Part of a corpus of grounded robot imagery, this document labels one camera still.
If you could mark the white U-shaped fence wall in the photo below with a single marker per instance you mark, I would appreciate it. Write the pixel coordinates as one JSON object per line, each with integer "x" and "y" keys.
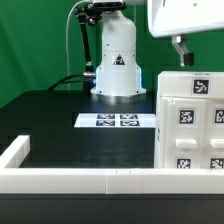
{"x": 14, "y": 179}

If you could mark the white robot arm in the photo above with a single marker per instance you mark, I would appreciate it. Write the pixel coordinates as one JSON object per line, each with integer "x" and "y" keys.
{"x": 118, "y": 77}

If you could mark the white cabinet body box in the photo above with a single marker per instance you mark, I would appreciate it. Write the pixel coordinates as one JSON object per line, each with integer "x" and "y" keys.
{"x": 161, "y": 158}

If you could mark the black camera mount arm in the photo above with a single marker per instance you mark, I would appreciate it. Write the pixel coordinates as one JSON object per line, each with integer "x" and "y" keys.
{"x": 85, "y": 16}

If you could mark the white marker base plate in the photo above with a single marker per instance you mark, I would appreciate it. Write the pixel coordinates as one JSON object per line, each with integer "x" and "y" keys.
{"x": 115, "y": 120}

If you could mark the white cabinet top block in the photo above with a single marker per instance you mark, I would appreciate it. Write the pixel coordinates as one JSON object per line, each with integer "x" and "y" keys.
{"x": 191, "y": 84}

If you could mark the white cabinet door panel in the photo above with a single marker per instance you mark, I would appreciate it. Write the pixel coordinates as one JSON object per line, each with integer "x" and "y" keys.
{"x": 186, "y": 128}
{"x": 215, "y": 135}

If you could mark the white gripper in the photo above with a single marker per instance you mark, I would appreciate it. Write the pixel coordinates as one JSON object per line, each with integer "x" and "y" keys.
{"x": 175, "y": 17}

